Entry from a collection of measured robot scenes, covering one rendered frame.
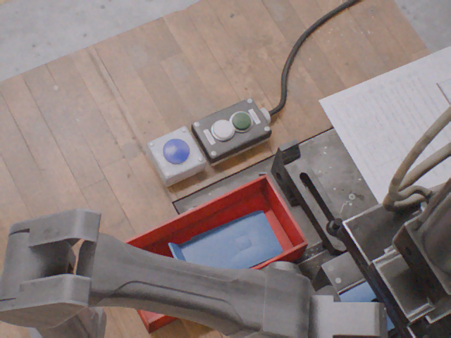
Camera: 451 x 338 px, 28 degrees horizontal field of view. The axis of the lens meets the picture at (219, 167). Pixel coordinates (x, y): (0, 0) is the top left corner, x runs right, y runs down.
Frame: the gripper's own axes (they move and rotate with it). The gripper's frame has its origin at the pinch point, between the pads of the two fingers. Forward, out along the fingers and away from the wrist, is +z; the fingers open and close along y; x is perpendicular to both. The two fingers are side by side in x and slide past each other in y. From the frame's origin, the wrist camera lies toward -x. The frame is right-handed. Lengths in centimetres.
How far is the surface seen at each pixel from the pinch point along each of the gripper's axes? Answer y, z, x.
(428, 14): 55, 137, 75
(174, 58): 0, 14, 50
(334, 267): 5.2, 5.7, 6.9
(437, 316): 13.7, -9.5, -6.4
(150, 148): -9.0, 6.1, 36.3
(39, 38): -39, 96, 116
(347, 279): 5.8, 5.9, 4.7
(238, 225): -4.1, 10.2, 20.1
